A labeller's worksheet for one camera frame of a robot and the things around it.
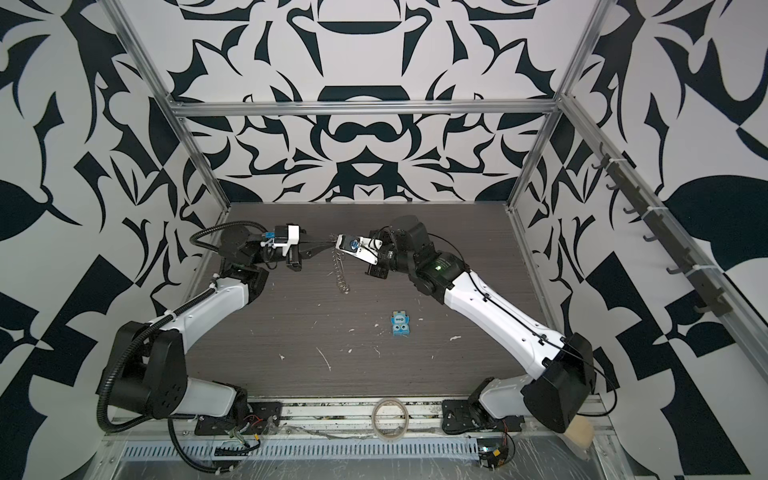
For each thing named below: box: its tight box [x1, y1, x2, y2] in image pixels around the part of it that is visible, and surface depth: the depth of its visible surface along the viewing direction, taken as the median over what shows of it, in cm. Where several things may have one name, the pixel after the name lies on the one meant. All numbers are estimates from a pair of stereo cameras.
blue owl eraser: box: [390, 310, 411, 338], surface depth 91 cm
